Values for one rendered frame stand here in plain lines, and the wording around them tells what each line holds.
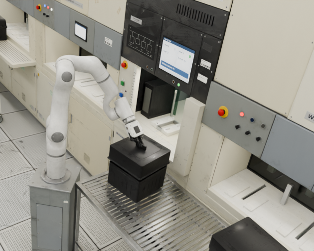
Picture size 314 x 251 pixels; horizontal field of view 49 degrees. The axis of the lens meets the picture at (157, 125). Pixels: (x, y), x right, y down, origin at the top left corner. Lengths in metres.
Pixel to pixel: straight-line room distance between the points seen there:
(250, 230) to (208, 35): 1.08
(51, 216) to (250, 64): 1.59
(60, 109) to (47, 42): 1.88
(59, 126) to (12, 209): 1.38
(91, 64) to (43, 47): 1.93
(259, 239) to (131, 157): 0.85
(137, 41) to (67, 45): 1.63
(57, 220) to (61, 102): 0.85
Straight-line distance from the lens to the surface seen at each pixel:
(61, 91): 2.06
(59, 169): 2.34
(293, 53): 1.79
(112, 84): 2.10
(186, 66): 2.19
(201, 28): 2.09
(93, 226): 3.14
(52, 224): 2.55
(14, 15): 5.37
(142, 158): 2.14
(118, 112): 2.20
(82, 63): 2.03
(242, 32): 1.93
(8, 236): 3.12
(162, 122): 2.87
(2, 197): 3.46
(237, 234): 1.88
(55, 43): 3.96
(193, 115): 2.15
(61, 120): 2.12
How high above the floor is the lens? 2.28
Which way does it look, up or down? 29 degrees down
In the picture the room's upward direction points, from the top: 10 degrees clockwise
